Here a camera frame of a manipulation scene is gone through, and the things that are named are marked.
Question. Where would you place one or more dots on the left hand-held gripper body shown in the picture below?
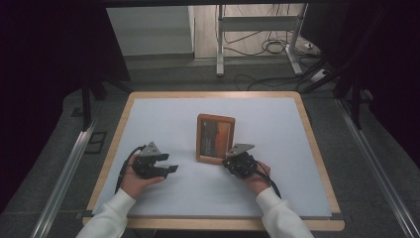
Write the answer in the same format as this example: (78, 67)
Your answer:
(147, 165)

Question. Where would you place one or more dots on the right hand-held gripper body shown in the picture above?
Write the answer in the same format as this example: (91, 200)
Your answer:
(242, 163)

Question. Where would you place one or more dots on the wooden photo frame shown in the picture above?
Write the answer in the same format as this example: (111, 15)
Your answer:
(214, 139)

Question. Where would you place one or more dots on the person's left hand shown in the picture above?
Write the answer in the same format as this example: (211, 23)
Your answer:
(137, 185)

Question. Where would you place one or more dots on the white table mat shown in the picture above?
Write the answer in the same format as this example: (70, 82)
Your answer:
(264, 185)

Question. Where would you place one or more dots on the black floor vent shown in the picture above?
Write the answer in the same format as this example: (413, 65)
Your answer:
(95, 142)

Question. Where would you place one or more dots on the wooden-edged table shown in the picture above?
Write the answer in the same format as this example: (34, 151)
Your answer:
(214, 94)

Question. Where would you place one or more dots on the black metal stand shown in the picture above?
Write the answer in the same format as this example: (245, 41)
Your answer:
(356, 105)
(86, 105)

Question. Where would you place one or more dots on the white power strip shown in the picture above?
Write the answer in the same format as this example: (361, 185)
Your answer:
(319, 75)

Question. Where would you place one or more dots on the grey cabinet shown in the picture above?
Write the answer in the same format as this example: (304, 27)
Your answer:
(150, 29)

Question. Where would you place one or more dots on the small white floor box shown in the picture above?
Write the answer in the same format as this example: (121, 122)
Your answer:
(309, 45)

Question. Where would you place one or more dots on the dark curtain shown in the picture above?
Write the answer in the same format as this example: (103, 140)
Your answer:
(389, 66)
(39, 82)

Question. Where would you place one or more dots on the aluminium rail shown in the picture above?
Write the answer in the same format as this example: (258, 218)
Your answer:
(62, 180)
(379, 172)

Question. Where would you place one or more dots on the white metal desk frame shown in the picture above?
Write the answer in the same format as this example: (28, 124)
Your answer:
(257, 23)

